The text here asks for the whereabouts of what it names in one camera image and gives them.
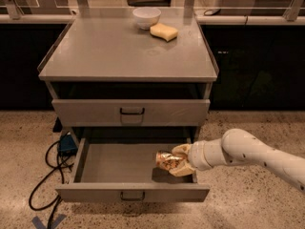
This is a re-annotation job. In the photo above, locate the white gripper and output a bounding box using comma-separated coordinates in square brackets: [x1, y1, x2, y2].
[170, 140, 212, 177]

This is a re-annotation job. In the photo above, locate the crushed orange soda can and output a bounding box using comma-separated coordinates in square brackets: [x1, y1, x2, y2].
[155, 151, 186, 171]

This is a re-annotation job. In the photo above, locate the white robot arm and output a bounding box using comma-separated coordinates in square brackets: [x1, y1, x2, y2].
[170, 129, 305, 193]

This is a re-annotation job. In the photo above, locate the open lower grey drawer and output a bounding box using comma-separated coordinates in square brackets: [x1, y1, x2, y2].
[56, 138, 210, 202]

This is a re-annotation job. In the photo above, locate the grey metal drawer cabinet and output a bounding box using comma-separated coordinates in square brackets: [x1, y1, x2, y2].
[39, 8, 218, 144]

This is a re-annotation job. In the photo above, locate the closed upper grey drawer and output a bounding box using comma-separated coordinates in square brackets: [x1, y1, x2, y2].
[52, 99, 210, 127]

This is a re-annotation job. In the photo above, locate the blue power adapter box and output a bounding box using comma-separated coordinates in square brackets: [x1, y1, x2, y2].
[57, 135, 78, 156]

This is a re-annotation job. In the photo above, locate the yellow sponge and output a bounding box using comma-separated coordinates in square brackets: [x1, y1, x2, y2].
[150, 23, 178, 42]

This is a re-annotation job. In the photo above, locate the white ceramic bowl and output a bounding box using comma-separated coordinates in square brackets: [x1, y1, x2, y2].
[132, 7, 161, 30]

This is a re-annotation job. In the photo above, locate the blue tape floor marker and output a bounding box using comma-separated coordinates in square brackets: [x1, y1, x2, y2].
[30, 213, 68, 229]

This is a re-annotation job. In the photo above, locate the black floor cable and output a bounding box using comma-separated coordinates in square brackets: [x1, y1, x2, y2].
[28, 139, 74, 229]

